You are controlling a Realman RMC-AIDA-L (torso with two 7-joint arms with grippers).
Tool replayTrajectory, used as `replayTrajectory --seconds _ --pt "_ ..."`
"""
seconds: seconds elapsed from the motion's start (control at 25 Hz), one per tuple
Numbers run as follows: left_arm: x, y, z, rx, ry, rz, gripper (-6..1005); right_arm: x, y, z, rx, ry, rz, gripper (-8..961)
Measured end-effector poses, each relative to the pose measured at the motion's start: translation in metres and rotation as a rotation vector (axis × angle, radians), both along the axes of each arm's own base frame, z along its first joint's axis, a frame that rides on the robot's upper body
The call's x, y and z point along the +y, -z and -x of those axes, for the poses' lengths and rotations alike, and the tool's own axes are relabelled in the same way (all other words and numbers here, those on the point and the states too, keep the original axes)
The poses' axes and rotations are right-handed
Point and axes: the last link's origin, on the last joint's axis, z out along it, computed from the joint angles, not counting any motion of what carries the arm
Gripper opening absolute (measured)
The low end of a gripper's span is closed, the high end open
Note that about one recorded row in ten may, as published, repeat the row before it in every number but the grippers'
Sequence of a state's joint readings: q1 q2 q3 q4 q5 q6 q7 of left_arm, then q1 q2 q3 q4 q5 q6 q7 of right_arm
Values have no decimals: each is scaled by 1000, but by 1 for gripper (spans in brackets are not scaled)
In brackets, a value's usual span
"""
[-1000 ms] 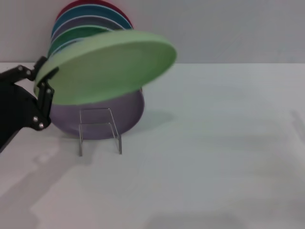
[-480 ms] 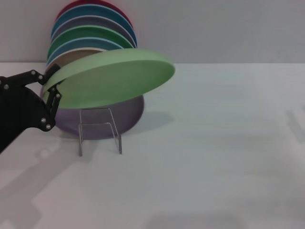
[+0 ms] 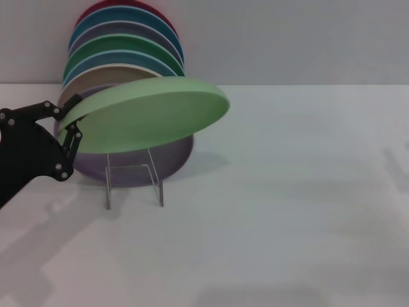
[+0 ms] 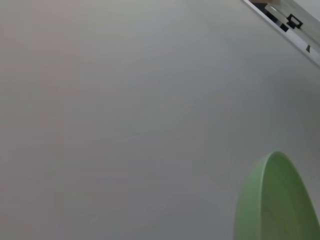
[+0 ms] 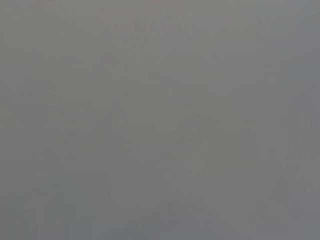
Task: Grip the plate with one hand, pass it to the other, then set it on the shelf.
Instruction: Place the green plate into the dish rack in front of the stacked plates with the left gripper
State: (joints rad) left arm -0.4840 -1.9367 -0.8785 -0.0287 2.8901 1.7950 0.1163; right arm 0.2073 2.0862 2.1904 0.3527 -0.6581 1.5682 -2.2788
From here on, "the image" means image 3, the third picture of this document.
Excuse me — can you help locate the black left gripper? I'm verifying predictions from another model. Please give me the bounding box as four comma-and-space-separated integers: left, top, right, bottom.
0, 93, 84, 209

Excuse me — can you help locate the light green plate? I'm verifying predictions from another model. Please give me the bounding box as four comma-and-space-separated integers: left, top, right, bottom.
57, 75, 232, 155

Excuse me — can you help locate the tan beige plate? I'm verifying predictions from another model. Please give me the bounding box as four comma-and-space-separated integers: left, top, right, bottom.
57, 63, 162, 111

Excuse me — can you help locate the purple plate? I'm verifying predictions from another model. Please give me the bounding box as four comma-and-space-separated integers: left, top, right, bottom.
52, 83, 195, 188

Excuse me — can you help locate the clear acrylic plate rack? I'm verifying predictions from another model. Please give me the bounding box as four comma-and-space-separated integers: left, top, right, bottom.
105, 148, 165, 210

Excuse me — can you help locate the light blue plate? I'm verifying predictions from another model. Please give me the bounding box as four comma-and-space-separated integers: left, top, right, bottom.
61, 49, 180, 92

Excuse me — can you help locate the dark green plate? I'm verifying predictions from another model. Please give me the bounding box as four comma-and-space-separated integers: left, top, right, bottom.
63, 33, 187, 78

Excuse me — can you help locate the grey lavender plate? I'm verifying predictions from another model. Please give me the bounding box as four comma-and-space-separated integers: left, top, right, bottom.
68, 21, 185, 68

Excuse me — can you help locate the red plate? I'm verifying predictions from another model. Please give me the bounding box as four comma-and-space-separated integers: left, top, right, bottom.
75, 0, 178, 36

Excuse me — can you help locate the teal blue plate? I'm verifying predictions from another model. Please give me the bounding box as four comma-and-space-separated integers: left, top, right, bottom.
67, 5, 185, 65

